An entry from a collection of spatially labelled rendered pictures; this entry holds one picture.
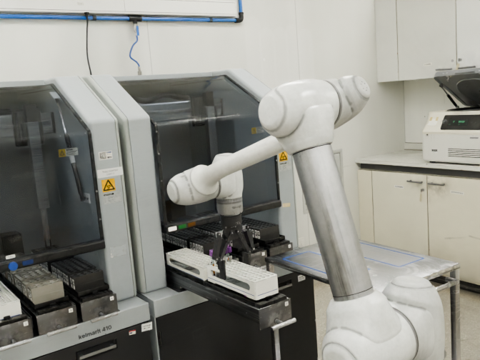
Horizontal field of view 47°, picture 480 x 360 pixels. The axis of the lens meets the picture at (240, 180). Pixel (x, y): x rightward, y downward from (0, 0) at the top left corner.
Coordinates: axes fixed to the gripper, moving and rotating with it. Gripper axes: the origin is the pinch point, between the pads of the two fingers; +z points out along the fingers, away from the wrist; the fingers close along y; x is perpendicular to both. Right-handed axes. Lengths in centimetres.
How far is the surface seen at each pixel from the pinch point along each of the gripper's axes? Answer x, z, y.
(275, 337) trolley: 15, 40, 27
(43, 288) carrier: 37, 1, -57
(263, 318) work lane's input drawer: -21.6, 10.7, -5.0
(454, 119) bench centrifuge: 64, -33, 234
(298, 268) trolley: -3.5, 5.7, 26.9
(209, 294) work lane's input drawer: 7.8, 9.6, -6.8
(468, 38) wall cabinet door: 67, -88, 258
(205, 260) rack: 21.2, 1.3, 0.7
